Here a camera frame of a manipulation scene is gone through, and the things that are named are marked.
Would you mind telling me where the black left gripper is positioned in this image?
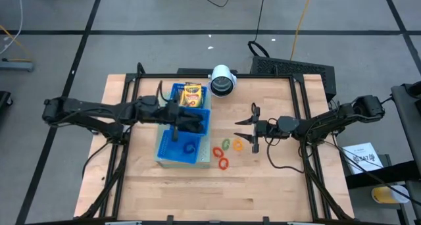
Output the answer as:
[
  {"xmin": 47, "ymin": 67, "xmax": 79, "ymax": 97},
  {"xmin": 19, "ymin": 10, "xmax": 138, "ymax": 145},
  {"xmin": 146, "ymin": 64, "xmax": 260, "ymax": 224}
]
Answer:
[{"xmin": 164, "ymin": 101, "xmax": 203, "ymax": 142}]

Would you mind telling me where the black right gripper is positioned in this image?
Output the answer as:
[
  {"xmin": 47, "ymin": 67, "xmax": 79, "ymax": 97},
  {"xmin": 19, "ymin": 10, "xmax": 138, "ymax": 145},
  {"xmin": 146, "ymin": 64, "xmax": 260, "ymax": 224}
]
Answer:
[{"xmin": 234, "ymin": 103, "xmax": 280, "ymax": 153}]

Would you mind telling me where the yellow green Crayola crayon box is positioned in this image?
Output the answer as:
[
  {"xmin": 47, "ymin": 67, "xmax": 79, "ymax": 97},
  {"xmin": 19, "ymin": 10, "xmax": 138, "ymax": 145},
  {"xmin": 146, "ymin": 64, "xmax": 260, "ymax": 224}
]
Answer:
[{"xmin": 179, "ymin": 82, "xmax": 203, "ymax": 108}]

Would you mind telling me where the pale perforated metal shelf riser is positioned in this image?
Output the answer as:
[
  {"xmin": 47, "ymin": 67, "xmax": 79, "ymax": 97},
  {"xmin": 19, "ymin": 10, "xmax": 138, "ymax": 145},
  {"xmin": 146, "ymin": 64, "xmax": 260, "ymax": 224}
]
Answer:
[{"xmin": 154, "ymin": 86, "xmax": 212, "ymax": 169}]

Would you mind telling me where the black perforated computer case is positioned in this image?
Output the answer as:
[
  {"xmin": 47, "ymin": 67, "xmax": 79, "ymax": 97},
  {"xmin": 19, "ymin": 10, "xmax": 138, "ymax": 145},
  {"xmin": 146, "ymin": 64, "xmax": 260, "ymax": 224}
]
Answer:
[{"xmin": 250, "ymin": 55, "xmax": 337, "ymax": 103}]

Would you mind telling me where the white printed paper sheet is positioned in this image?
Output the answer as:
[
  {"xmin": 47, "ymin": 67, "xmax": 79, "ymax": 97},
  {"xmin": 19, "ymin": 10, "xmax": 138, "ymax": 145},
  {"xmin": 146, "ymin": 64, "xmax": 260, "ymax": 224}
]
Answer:
[{"xmin": 341, "ymin": 141, "xmax": 385, "ymax": 176}]

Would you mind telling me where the yellow white container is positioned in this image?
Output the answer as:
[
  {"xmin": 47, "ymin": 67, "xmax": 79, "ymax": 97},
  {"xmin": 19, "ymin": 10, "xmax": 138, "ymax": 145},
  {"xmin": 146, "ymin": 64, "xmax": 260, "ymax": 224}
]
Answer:
[{"xmin": 371, "ymin": 184, "xmax": 411, "ymax": 205}]

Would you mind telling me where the grey floor stand foot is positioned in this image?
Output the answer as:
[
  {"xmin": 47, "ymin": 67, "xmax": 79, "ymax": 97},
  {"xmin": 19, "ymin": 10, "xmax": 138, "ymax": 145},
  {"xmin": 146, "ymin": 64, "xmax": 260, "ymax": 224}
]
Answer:
[{"xmin": 0, "ymin": 60, "xmax": 36, "ymax": 72}]

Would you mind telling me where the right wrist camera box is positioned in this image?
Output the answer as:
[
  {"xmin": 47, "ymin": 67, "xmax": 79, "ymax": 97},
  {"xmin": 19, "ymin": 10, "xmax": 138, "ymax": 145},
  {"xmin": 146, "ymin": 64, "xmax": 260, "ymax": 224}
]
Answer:
[{"xmin": 259, "ymin": 121, "xmax": 276, "ymax": 138}]

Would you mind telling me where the black aluminium table frame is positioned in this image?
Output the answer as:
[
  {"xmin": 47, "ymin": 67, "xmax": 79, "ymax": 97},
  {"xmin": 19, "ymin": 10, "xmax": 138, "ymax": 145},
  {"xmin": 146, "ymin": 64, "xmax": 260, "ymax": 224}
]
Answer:
[{"xmin": 74, "ymin": 62, "xmax": 356, "ymax": 225}]

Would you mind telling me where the black floor cable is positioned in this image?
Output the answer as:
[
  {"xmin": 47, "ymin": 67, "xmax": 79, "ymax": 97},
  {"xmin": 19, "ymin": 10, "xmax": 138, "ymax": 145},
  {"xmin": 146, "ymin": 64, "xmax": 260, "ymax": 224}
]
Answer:
[{"xmin": 247, "ymin": 0, "xmax": 271, "ymax": 59}]

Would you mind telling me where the yellow hanging power cord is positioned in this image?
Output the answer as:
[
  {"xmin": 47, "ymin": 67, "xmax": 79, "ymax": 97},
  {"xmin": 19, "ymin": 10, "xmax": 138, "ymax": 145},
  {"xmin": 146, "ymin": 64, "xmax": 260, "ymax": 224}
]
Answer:
[{"xmin": 289, "ymin": 0, "xmax": 315, "ymax": 61}]

